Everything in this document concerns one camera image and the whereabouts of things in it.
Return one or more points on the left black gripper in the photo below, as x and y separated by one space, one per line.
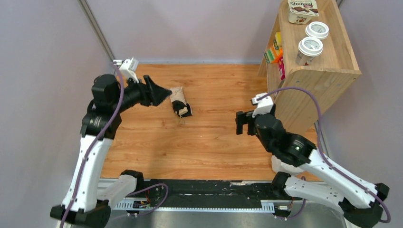
147 91

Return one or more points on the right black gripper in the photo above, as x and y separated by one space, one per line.
249 122

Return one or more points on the black and beige folding umbrella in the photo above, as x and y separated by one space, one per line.
179 104

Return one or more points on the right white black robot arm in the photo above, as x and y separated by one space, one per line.
359 201

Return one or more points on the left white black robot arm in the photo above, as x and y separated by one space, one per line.
83 204

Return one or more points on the crumpled white plastic bag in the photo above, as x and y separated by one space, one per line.
279 166

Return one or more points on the pink package on shelf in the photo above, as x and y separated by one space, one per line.
281 68

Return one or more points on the green orange sponge pack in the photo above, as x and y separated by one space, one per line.
273 54

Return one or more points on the yellow green item on shelf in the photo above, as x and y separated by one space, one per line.
277 41

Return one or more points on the wooden shelf unit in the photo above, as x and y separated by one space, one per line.
327 78

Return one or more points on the near white lidded cup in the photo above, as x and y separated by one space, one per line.
308 49

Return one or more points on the white lidded cup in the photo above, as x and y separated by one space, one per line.
308 49
317 30

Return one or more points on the far white lidded cup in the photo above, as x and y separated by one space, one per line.
317 30

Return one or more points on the Chobani yogurt cup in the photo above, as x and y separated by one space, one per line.
302 11

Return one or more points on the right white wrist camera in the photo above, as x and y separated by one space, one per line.
263 103

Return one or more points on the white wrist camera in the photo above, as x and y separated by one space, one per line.
263 103
127 68

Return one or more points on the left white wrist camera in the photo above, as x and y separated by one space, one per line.
127 68

